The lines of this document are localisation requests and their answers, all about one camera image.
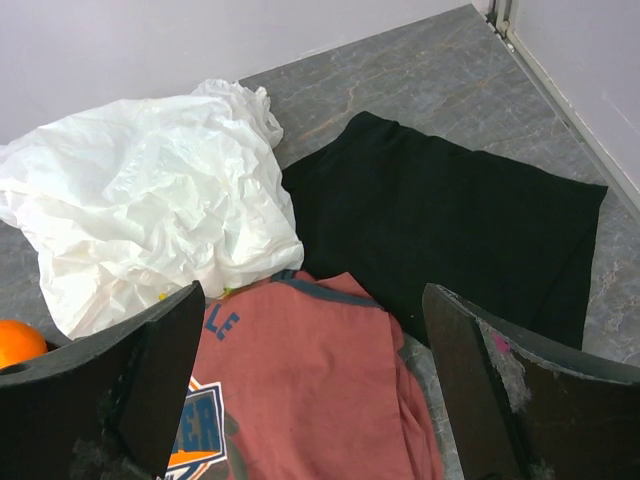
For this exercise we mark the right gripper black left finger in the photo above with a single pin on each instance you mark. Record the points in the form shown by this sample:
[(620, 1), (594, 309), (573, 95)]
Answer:
[(106, 406)]

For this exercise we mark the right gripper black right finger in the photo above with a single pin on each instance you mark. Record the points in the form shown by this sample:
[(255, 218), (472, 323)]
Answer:
[(522, 406)]

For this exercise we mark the white plastic bag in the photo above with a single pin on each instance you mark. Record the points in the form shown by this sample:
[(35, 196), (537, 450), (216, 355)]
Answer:
[(127, 203)]

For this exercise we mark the orange fruit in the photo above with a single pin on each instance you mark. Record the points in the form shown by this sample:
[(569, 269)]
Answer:
[(19, 342)]

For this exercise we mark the red printed t-shirt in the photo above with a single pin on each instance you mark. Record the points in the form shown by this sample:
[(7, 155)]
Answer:
[(299, 378)]

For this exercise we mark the black folded cloth right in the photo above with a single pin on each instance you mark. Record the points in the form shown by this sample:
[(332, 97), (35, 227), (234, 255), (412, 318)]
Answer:
[(399, 210)]

